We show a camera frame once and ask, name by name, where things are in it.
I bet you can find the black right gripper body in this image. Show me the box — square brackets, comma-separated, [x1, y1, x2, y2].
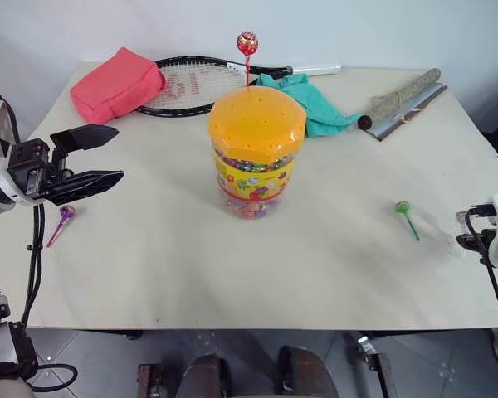
[456, 229, 490, 265]

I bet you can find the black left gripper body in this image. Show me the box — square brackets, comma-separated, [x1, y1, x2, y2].
[7, 138, 76, 196]

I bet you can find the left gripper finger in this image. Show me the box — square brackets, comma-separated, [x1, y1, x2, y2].
[45, 169, 125, 207]
[49, 124, 120, 167]

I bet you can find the clear plastic lollipop jar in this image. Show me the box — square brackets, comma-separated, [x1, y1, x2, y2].
[212, 138, 296, 221]

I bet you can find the orange jar lid with holes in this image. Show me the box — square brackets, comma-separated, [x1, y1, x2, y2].
[207, 85, 308, 159]

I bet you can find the purple lollipop with pink stick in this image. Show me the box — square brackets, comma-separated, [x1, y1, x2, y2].
[46, 204, 77, 249]

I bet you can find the red fabric pouch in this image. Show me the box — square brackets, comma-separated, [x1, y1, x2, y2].
[69, 46, 168, 125]

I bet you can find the green lollipop with green stick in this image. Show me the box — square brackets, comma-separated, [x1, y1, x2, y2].
[394, 200, 422, 242]

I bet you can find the black tennis racket white grip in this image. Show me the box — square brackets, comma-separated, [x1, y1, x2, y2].
[134, 56, 343, 119]

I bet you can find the rolled beige mat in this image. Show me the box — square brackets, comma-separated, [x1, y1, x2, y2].
[356, 67, 442, 131]

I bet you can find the red lollipop with pink stick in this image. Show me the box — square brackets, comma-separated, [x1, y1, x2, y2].
[237, 30, 260, 89]

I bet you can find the dark rounded shape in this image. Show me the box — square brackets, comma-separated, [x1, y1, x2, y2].
[276, 345, 339, 398]
[177, 353, 234, 398]

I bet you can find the teal cloth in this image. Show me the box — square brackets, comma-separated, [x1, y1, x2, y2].
[255, 72, 364, 138]

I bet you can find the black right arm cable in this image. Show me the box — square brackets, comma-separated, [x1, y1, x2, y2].
[456, 204, 498, 347]

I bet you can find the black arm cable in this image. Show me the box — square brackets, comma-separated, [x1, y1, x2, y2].
[21, 204, 78, 393]
[456, 204, 498, 347]

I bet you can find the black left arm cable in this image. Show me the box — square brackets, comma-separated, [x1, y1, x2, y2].
[21, 204, 78, 393]

